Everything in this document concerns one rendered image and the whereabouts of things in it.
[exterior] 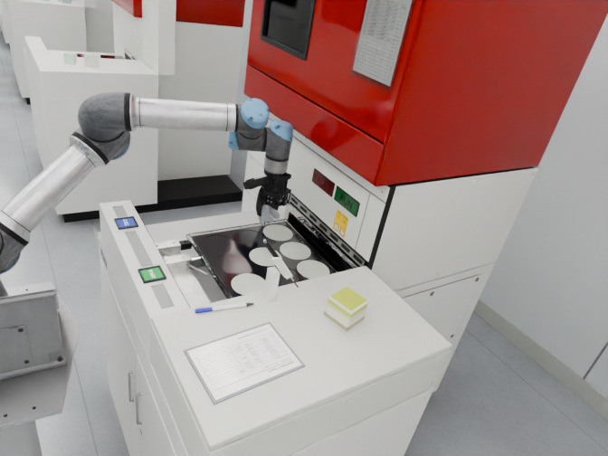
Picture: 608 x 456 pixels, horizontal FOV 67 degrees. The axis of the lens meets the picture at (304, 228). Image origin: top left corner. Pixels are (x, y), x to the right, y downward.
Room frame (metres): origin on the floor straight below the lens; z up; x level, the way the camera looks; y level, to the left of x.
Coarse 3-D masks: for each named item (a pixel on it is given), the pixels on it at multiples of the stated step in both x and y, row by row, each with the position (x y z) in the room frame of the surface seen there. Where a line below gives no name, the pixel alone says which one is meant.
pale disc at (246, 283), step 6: (240, 276) 1.05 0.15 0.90; (246, 276) 1.05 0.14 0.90; (252, 276) 1.06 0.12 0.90; (258, 276) 1.06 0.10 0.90; (234, 282) 1.01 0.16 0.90; (240, 282) 1.02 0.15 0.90; (246, 282) 1.02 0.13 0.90; (252, 282) 1.03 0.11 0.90; (258, 282) 1.03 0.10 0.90; (264, 282) 1.04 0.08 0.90; (234, 288) 0.99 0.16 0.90; (240, 288) 1.00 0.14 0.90; (246, 288) 1.00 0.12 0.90; (252, 288) 1.01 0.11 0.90; (258, 288) 1.01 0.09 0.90; (246, 294) 0.97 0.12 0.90
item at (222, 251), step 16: (288, 224) 1.39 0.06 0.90; (208, 240) 1.20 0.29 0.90; (224, 240) 1.22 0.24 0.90; (240, 240) 1.24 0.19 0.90; (256, 240) 1.25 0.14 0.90; (272, 240) 1.27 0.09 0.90; (288, 240) 1.29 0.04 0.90; (304, 240) 1.31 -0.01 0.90; (208, 256) 1.11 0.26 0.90; (224, 256) 1.13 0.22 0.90; (240, 256) 1.15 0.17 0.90; (320, 256) 1.23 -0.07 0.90; (224, 272) 1.05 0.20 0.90; (240, 272) 1.07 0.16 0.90; (256, 272) 1.08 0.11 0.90; (336, 272) 1.16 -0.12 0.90
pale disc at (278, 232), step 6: (264, 228) 1.33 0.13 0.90; (270, 228) 1.34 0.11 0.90; (276, 228) 1.35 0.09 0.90; (282, 228) 1.36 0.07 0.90; (288, 228) 1.36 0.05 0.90; (270, 234) 1.30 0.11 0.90; (276, 234) 1.31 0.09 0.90; (282, 234) 1.32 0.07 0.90; (288, 234) 1.32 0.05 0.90; (276, 240) 1.27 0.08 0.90; (282, 240) 1.28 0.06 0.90
